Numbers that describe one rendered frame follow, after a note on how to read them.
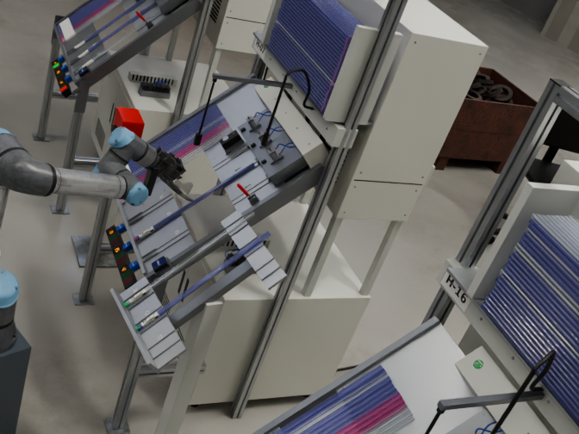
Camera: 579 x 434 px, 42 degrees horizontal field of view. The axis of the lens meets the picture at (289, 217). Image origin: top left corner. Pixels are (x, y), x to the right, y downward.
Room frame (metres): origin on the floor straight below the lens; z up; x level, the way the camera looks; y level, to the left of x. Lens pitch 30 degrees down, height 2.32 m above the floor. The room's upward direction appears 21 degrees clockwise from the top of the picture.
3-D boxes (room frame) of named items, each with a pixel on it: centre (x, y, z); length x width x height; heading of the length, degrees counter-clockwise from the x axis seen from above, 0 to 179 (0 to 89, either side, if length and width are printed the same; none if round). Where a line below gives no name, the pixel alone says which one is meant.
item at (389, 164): (2.88, -0.24, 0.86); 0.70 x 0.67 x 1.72; 33
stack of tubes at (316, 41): (2.57, 0.11, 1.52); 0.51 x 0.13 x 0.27; 33
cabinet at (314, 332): (2.69, 0.04, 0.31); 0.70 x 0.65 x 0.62; 33
